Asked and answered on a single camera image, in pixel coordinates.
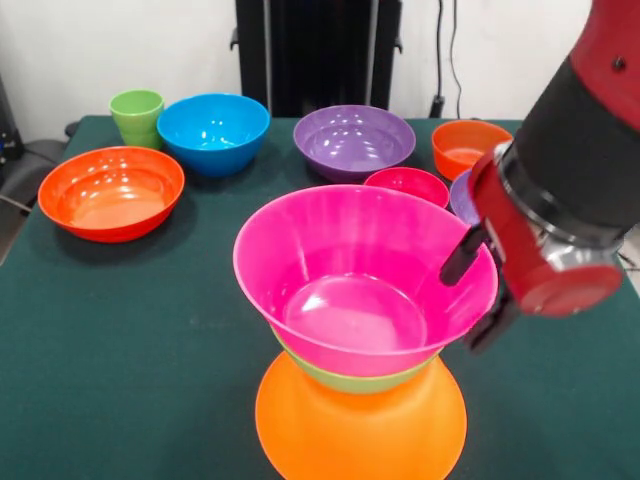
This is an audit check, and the small red-orange bowl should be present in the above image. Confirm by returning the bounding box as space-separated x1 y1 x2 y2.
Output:
431 119 516 182

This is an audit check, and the black hanging cable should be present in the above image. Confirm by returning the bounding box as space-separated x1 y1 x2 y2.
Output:
428 0 447 120

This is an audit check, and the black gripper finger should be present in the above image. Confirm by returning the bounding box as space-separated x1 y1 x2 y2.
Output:
439 223 490 288
464 285 515 354

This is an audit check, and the green cup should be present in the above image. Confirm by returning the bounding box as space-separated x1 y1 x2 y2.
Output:
108 88 165 151

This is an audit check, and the blue bowl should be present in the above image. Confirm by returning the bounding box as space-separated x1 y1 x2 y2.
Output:
156 92 272 179

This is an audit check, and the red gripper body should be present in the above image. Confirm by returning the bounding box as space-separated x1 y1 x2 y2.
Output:
468 149 625 319

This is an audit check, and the large red-orange bowl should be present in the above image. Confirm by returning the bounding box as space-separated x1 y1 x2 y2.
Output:
37 145 186 244

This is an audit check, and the purple bowl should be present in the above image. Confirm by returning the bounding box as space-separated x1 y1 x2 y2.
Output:
449 168 482 227
292 104 417 185

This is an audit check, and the black equipment box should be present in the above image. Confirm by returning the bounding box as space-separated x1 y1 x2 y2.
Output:
0 74 21 166

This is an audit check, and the pink bowl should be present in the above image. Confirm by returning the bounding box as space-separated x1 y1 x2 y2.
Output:
232 184 500 378

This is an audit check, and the dark green tablecloth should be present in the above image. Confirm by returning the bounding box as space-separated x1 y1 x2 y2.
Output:
0 114 640 480

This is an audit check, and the small crimson bowl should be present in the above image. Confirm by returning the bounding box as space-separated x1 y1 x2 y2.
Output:
363 166 451 210

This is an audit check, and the green bowl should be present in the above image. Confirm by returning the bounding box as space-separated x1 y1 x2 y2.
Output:
269 327 442 396

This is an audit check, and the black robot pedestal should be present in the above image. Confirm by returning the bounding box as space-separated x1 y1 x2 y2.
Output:
230 0 404 119

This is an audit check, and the black office chair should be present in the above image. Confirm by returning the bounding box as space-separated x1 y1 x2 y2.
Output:
0 138 69 221

